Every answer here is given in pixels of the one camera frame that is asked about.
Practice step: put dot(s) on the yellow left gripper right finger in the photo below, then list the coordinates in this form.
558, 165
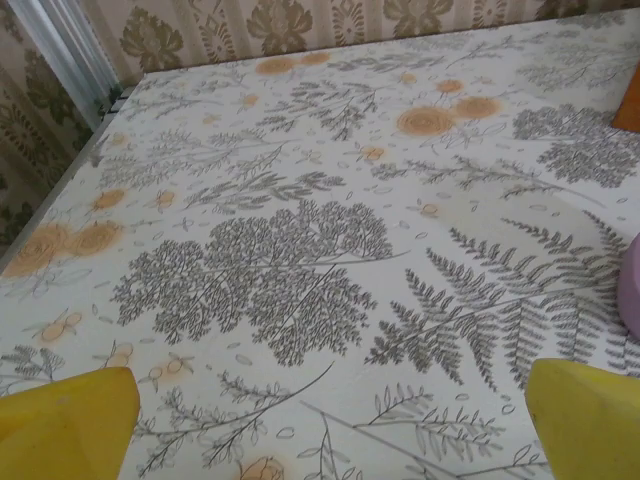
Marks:
590, 430

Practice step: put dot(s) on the aluminium frame post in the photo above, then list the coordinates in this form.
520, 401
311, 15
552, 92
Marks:
75, 50

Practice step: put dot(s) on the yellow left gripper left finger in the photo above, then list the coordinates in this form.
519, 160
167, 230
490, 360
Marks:
65, 430

